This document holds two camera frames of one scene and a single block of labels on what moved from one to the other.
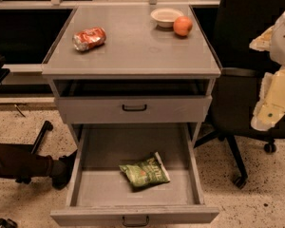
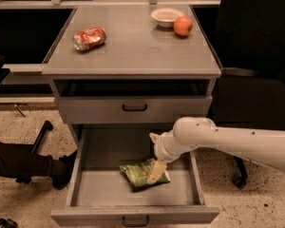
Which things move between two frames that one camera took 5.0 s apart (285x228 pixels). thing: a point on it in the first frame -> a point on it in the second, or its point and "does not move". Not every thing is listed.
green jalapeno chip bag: (148, 172) does not move
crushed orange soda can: (88, 39) does not move
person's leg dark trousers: (17, 161) does not move
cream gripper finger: (263, 42) -> (158, 168)
